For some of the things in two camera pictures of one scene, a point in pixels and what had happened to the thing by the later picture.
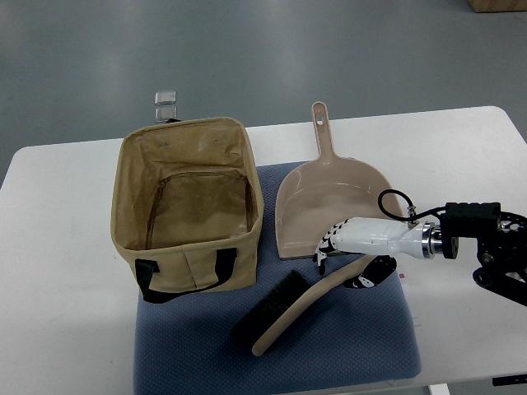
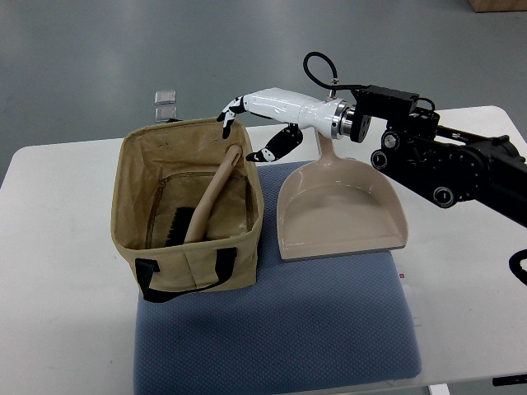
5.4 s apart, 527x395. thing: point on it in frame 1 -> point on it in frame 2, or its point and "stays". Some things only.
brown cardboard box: (498, 6) stays
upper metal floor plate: (165, 97) stays
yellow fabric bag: (187, 207) stays
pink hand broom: (283, 304) -> (188, 223)
